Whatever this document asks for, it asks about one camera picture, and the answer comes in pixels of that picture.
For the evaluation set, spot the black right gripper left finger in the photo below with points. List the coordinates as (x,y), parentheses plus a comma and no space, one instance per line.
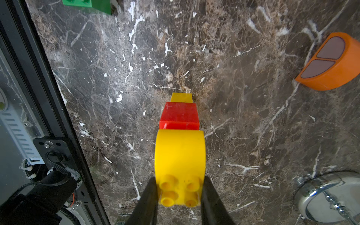
(146,210)

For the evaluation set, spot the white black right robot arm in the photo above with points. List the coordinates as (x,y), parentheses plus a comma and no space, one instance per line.
(40,206)

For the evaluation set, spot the yellow long lego brick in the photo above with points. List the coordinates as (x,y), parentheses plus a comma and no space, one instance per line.
(180,163)

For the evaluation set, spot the chrome jewelry stand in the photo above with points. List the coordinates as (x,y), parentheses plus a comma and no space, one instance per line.
(330,198)

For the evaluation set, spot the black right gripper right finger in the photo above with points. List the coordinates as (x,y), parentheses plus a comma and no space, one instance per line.
(213,211)

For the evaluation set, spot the green square lego brick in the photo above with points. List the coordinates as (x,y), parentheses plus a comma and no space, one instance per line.
(103,6)

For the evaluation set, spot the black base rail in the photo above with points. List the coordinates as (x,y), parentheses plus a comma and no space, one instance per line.
(38,143)

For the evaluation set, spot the yellow square lego brick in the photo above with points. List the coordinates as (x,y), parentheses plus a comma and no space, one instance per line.
(181,97)

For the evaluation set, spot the red long lego brick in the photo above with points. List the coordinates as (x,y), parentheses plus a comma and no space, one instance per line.
(179,116)

